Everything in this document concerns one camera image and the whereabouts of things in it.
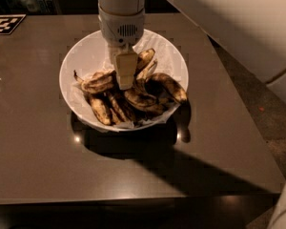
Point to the front left spotted banana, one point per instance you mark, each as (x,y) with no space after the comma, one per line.
(101,110)

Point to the black white marker tag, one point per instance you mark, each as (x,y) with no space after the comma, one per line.
(9,22)

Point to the long spotted top banana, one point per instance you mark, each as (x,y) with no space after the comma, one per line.
(103,81)

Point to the white ceramic bowl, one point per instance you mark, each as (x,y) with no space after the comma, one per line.
(85,54)

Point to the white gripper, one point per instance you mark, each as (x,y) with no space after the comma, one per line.
(120,29)

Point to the thin banana behind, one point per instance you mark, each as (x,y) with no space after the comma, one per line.
(148,70)

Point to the right spotted banana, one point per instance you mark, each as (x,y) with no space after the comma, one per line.
(171,86)

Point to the front middle spotted banana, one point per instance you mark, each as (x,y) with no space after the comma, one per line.
(121,107)

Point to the white paper towel liner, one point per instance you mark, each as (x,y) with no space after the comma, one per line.
(163,51)

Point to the middle curved spotted banana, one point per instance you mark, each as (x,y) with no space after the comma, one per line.
(144,102)

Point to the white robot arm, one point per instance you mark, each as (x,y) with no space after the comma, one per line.
(253,32)

